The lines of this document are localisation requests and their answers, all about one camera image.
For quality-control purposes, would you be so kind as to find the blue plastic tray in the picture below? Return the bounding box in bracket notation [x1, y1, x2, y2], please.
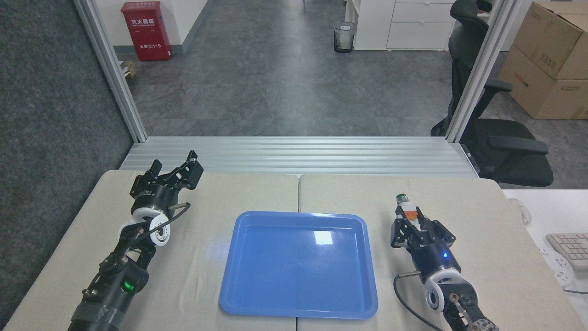
[219, 211, 379, 320]

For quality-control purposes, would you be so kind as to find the white computer mouse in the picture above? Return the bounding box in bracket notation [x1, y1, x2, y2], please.
[507, 198, 532, 225]

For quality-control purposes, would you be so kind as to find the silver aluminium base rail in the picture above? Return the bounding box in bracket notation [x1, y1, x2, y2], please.
[119, 136, 481, 178]

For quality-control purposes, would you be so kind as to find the white drawer cabinet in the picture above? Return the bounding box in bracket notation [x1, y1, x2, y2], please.
[345, 0, 458, 51]

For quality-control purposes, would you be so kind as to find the silver aluminium frame post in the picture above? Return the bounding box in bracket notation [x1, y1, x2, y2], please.
[445, 0, 525, 143]
[73, 0, 148, 143]

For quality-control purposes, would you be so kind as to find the black office chair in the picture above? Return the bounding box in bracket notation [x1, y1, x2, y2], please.
[430, 0, 554, 188]

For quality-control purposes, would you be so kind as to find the red fire extinguisher box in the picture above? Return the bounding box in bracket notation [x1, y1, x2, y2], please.
[121, 1, 172, 62]

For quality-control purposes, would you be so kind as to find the small-print brown cardboard box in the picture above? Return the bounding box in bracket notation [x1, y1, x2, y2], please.
[512, 1, 588, 80]

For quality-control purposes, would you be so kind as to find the grey mesh trash bin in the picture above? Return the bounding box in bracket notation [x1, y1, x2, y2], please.
[333, 21, 357, 54]

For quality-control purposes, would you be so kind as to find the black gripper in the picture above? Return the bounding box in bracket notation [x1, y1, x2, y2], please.
[390, 206, 462, 282]
[130, 150, 204, 214]

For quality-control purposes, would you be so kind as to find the white computer keyboard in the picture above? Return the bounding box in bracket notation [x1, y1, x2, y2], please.
[545, 233, 588, 272]

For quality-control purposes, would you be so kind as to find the white power strip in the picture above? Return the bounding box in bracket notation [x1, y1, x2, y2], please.
[538, 247, 576, 288]

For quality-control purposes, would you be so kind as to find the red-print brown cardboard box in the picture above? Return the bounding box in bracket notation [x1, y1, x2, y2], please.
[497, 45, 588, 120]

